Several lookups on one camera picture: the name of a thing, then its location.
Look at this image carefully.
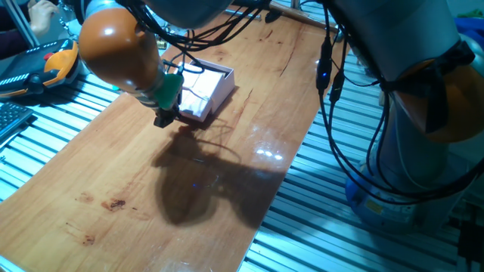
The pink ribboned casing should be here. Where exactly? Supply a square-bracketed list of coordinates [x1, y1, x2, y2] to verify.
[177, 63, 225, 123]

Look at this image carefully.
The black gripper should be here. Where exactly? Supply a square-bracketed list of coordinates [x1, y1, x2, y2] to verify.
[153, 104, 183, 128]

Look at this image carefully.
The orange and black teach pendant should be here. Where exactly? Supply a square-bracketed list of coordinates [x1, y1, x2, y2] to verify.
[0, 37, 82, 98]

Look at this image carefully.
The green mounting bracket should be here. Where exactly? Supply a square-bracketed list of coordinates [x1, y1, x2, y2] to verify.
[154, 73, 185, 111]

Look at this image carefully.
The black wrist cable bundle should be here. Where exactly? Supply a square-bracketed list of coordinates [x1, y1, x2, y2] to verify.
[128, 0, 273, 75]

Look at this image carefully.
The blue plastic bag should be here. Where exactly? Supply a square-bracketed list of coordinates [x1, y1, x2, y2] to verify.
[453, 11, 484, 42]

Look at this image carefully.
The black computer keyboard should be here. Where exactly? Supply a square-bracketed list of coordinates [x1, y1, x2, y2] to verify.
[0, 101, 35, 141]

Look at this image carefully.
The white gift box tray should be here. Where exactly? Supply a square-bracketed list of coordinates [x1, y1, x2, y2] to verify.
[188, 57, 236, 115]

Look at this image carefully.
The glossy wooden board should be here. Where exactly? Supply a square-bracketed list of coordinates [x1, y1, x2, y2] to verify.
[0, 5, 347, 272]

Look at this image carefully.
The operator bare hand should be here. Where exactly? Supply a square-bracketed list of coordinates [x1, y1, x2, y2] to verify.
[28, 0, 60, 37]

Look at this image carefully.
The black cable with plain connector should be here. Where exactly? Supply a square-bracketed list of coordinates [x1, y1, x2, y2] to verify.
[327, 37, 484, 201]

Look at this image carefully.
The black cable with lit connector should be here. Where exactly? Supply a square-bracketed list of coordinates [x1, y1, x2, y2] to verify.
[315, 7, 484, 207]

